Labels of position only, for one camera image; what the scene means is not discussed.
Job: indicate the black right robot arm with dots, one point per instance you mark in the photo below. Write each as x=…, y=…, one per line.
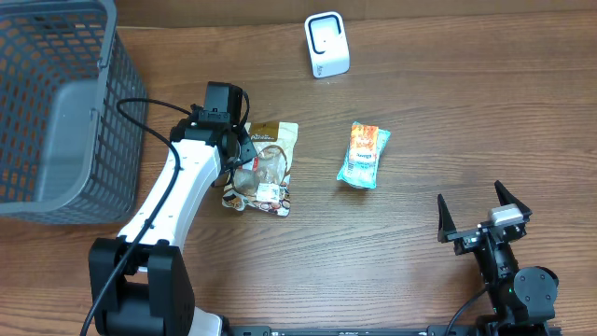
x=522, y=298

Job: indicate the teal snack bag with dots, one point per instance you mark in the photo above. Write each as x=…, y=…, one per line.
x=363, y=175

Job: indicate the white barcode scanner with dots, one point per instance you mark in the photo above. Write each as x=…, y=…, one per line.
x=327, y=44

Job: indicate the red white stick pack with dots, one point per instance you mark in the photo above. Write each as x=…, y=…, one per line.
x=255, y=163

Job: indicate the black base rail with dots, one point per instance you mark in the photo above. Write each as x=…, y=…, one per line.
x=432, y=330

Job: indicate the orange tissue pack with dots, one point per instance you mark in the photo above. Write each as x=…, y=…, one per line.
x=363, y=143

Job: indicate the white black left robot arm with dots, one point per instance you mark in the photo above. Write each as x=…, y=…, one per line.
x=139, y=281

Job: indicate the grey plastic basket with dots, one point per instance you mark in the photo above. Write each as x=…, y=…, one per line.
x=72, y=102

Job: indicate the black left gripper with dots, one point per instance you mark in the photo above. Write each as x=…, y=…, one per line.
x=243, y=152

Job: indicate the brown white snack pouch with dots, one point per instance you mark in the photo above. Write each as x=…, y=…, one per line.
x=267, y=188

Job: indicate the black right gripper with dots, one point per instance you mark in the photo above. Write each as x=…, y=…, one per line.
x=478, y=231

